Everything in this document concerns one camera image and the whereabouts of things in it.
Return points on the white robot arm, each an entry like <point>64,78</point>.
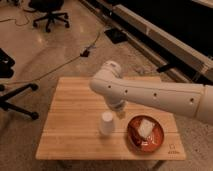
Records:
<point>190,100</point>

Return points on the gripper body under wrist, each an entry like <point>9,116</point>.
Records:
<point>120,113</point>

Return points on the wooden table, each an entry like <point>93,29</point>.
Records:
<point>71,131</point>

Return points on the orange round plate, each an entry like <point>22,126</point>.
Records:
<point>152,143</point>

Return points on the black office chair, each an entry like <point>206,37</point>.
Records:
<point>51,10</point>

